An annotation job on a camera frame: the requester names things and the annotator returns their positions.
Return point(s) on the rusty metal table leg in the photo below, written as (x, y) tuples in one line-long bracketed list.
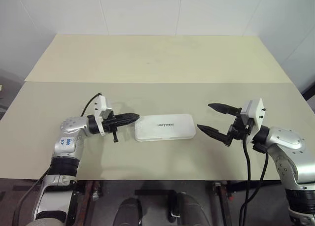
[(88, 201), (224, 203)]

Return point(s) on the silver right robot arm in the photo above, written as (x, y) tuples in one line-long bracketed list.
[(285, 139)]

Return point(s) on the dark object at wall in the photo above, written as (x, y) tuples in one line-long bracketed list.
[(308, 90)]

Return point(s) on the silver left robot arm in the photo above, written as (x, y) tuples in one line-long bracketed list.
[(71, 123)]

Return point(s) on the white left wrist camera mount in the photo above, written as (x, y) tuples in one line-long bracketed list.
[(99, 105)]

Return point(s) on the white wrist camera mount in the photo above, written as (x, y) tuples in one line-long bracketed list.
[(258, 110), (99, 105)]

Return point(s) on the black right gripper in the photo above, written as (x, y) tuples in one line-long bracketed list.
[(240, 130)]

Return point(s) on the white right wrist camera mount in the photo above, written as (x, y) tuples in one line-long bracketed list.
[(258, 110)]

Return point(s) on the dark rounded shape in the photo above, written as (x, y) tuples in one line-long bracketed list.
[(190, 210), (129, 212)]

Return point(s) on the white rectangular case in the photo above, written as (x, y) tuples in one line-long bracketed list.
[(165, 131)]

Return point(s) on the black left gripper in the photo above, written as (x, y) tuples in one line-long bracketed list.
[(112, 123)]

